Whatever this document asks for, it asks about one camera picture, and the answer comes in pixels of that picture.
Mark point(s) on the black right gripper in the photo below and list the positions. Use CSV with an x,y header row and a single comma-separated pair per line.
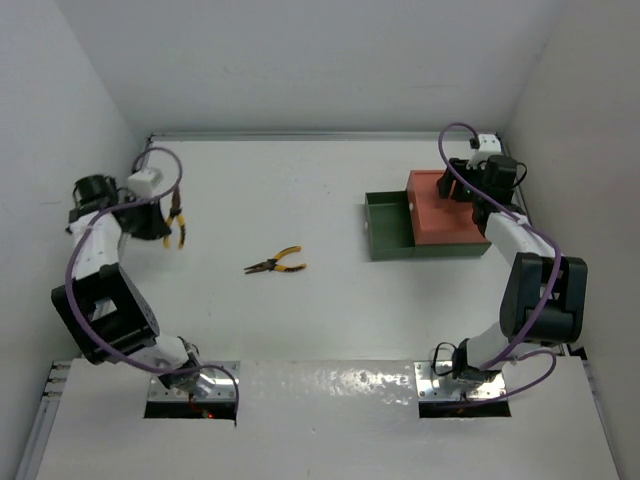
x,y
446,186

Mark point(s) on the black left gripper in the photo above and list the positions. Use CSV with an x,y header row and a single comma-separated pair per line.
x,y
156,228

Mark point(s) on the salmon drawer box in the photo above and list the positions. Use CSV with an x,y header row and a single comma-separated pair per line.
x,y
437,221

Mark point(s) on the green pull-out drawer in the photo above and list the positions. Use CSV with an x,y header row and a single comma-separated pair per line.
x,y
390,231

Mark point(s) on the yellow handled long-nose pliers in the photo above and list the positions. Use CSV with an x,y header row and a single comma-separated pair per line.
x,y
176,215

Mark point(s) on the yellow handled cutting pliers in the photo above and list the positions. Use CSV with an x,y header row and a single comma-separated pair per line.
x,y
273,263

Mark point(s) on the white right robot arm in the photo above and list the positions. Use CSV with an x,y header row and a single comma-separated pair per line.
x,y
543,302

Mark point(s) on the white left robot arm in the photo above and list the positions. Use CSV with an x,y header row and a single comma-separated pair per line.
x,y
106,296

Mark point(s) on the green drawer box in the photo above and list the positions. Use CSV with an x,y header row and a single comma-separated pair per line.
x,y
466,250

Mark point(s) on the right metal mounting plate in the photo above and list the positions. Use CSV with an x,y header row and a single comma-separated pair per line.
x,y
432,385

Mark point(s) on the metal mounting plate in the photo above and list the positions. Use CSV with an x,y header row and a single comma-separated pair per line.
x,y
432,385
212,386

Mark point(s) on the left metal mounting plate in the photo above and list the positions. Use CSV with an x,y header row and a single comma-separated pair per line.
x,y
212,386

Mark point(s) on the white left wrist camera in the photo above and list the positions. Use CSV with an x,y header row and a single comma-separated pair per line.
x,y
145,183

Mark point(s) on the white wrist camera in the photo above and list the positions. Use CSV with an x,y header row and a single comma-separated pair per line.
x,y
145,183
483,147

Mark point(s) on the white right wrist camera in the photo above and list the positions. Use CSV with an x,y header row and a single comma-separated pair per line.
x,y
483,147

